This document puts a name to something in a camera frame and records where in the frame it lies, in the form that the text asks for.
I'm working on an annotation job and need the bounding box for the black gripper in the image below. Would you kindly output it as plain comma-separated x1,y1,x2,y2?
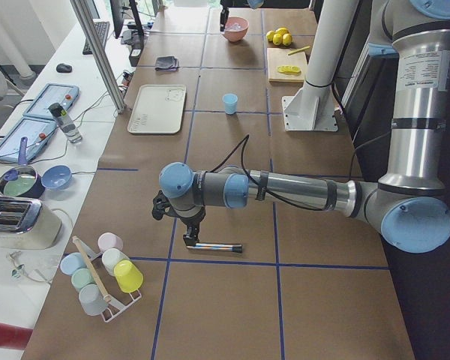
176,206,206,248
220,0,230,23

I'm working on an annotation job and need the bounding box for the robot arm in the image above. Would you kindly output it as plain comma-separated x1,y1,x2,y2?
152,1,450,254

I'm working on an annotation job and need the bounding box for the pile of ice cubes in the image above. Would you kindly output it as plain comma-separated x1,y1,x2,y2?
225,21,246,32

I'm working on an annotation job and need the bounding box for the yellow cup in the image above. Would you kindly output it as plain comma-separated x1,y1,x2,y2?
114,259,144,293

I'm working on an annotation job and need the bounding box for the pale pink cup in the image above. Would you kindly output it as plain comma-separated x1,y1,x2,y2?
97,232,124,254

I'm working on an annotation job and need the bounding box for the light blue plastic cup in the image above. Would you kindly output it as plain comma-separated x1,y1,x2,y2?
222,93,238,115

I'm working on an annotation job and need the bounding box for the mint green rack cup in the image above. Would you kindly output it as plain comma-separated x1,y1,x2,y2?
71,268,95,293

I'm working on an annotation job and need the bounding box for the grey rack cup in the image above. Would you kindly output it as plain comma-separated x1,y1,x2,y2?
79,283,108,316

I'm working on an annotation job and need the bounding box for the light blue rack cup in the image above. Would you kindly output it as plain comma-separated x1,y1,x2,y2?
59,252,86,276

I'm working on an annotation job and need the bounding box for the pink bowl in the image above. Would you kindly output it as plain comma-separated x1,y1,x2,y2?
222,16,249,42

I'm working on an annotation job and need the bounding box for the steel muddler rod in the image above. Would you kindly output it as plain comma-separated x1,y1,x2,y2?
187,243,243,254

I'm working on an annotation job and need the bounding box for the folded grey cloth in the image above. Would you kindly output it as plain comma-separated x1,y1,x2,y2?
154,55,179,71

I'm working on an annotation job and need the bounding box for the bamboo cutting board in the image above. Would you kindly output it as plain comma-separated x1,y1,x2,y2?
267,48,308,83

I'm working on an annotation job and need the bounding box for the lemon slice stack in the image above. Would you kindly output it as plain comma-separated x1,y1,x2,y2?
277,65,302,74

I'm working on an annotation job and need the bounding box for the cream bear serving tray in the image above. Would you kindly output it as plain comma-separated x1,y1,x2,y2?
127,84,187,135

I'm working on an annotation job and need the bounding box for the black keyboard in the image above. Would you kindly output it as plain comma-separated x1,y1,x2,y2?
82,21,111,56

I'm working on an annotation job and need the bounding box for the blue bowl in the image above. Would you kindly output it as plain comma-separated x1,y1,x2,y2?
41,165,72,190

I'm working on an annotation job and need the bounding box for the computer mouse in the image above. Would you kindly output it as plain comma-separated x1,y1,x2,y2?
55,63,73,74

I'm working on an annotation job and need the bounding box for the clear water bottle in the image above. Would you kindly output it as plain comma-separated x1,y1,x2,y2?
48,103,83,144

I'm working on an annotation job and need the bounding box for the silver toaster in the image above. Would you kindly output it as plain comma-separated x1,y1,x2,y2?
0,196,62,250

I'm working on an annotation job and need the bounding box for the teach pendant far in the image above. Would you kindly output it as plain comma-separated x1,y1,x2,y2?
23,83,80,120

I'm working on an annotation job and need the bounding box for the teach pendant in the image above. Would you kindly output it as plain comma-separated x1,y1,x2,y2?
0,116,56,164
23,83,80,120

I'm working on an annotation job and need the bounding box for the blue saucepan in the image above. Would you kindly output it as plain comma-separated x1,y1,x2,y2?
0,136,45,199

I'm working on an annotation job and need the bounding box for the teach pendant near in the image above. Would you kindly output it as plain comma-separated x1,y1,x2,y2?
0,116,56,164

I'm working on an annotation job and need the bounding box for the red bottle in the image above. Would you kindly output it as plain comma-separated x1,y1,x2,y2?
0,322,33,350

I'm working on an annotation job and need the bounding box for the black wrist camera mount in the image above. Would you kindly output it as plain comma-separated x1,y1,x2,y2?
151,190,174,221

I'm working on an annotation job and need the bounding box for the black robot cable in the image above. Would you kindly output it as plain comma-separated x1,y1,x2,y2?
213,133,338,212

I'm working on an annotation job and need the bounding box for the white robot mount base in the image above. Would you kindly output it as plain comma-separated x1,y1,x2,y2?
282,0,359,131

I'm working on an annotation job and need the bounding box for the aluminium frame post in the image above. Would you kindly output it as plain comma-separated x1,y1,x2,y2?
70,0,125,114

